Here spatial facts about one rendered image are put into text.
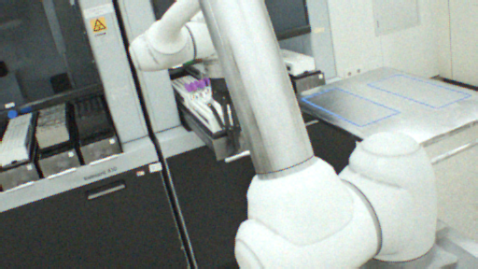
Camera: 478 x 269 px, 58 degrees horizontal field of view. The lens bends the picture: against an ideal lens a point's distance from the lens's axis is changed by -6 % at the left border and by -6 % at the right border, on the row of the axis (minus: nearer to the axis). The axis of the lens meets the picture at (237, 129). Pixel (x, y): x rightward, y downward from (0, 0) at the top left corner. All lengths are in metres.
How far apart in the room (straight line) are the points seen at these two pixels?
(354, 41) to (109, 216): 2.28
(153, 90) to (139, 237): 0.58
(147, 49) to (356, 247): 0.73
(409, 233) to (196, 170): 1.09
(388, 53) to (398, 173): 2.87
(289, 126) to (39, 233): 1.27
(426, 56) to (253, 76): 3.25
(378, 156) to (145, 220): 1.19
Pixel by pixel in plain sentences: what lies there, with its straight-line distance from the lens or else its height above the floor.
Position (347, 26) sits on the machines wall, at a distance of 3.37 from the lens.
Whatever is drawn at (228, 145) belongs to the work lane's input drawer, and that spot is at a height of 0.78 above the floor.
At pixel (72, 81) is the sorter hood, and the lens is 1.68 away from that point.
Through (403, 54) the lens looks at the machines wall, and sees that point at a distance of 3.72.
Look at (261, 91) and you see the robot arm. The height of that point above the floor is 1.12.
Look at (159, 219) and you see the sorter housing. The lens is 1.82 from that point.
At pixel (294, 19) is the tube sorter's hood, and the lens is 1.87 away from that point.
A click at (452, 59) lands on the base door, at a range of 3.87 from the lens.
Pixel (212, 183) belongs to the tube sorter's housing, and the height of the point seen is 0.50.
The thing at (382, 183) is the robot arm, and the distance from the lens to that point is 0.79.
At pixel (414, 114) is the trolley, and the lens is 1.33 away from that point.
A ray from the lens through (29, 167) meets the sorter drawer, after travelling 1.69.
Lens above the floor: 1.33
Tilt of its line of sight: 21 degrees down
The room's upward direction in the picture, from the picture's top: 12 degrees counter-clockwise
